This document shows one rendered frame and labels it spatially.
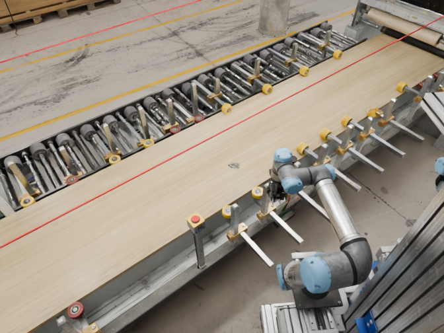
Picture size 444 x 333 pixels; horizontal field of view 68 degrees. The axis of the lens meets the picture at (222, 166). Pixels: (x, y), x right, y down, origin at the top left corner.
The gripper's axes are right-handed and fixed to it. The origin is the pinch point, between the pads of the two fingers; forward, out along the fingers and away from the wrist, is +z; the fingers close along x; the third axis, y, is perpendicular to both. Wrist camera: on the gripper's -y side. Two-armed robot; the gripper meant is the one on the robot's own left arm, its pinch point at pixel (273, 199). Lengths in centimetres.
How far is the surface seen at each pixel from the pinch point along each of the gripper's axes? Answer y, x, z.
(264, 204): -23.6, 2.1, 37.4
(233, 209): -10.1, -19.0, 20.8
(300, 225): -63, 50, 131
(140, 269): 3, -78, 60
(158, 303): 24, -66, 62
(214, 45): -409, -12, 130
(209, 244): -16, -35, 69
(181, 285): 15, -52, 62
